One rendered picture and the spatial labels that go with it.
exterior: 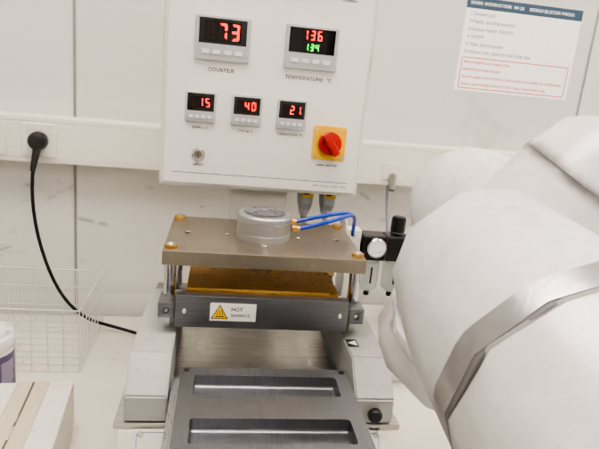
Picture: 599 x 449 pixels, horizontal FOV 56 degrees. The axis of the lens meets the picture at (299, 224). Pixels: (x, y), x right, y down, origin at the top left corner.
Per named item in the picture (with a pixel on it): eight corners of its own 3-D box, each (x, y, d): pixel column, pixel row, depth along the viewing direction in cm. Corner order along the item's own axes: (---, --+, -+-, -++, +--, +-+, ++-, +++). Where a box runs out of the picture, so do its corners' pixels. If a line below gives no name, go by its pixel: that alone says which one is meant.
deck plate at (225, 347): (158, 285, 110) (158, 281, 110) (332, 292, 115) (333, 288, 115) (112, 428, 66) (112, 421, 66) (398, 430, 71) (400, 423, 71)
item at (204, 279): (192, 272, 92) (194, 215, 89) (325, 277, 95) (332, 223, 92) (184, 315, 75) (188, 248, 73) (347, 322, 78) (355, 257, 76)
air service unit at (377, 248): (333, 289, 103) (342, 209, 99) (410, 291, 105) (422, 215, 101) (339, 299, 98) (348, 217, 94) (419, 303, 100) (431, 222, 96)
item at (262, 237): (175, 257, 98) (178, 183, 94) (350, 265, 102) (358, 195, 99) (160, 315, 74) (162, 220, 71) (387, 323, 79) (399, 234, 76)
